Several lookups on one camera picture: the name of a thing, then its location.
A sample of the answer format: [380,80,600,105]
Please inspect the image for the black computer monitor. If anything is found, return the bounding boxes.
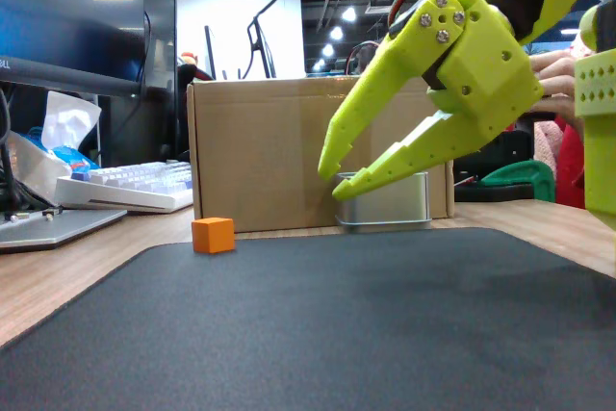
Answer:
[0,0,177,97]

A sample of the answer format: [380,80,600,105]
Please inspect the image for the rectangular metal tin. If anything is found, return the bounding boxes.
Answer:
[334,171,432,233]

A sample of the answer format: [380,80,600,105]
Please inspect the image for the brown cardboard box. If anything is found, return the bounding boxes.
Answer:
[186,76,456,234]

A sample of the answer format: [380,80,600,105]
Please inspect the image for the black mouse mat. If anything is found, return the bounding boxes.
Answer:
[0,226,616,411]

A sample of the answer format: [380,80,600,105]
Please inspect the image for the white computer keyboard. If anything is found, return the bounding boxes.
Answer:
[53,160,194,215]

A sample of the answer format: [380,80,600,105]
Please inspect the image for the person's hand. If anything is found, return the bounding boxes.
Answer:
[527,48,586,139]

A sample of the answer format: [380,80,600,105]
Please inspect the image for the person's red clothing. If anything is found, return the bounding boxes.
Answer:
[532,115,587,210]

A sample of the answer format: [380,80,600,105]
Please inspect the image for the orange cube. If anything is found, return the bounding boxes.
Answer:
[191,217,237,254]

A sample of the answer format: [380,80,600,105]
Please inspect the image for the black cable bundle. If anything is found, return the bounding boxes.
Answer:
[0,83,35,219]

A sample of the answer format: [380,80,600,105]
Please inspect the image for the plastic tissue pack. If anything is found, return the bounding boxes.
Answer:
[7,90,103,200]

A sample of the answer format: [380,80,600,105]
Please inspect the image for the green clamp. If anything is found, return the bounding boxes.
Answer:
[454,159,557,204]

